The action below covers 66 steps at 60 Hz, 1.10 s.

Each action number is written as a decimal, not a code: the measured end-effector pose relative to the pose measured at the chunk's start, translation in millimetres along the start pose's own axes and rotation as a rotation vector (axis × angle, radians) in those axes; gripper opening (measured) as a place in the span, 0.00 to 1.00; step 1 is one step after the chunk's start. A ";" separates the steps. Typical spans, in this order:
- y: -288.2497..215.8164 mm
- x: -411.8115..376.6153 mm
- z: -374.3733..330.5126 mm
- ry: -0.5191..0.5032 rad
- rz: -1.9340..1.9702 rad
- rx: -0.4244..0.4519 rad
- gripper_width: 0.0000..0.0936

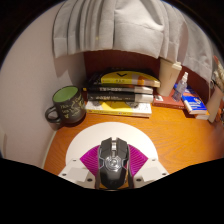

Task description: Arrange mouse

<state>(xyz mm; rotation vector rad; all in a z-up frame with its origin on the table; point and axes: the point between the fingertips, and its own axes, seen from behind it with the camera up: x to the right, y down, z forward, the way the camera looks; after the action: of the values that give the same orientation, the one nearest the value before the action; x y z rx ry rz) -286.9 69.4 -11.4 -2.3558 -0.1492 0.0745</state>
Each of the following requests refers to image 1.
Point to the red book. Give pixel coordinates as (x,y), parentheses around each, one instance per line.
(165,101)

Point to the white curtain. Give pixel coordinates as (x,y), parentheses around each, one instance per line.
(126,30)

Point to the dark mug with green inside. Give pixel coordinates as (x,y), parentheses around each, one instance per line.
(70,106)

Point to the yellow and white book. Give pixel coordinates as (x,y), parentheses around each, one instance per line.
(116,108)

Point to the clear spray bottle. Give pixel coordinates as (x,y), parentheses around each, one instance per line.
(180,88)

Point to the white ceramic vase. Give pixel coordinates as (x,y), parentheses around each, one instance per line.
(215,103)

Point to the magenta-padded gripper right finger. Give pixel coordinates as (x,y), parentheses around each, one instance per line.
(151,171)

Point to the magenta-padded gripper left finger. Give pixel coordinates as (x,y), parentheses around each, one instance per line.
(75,173)

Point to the white round mouse pad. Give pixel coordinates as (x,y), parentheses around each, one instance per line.
(93,135)

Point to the blue book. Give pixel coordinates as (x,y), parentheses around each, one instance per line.
(193,101)

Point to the dark grey computer mouse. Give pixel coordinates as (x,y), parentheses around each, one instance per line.
(113,165)

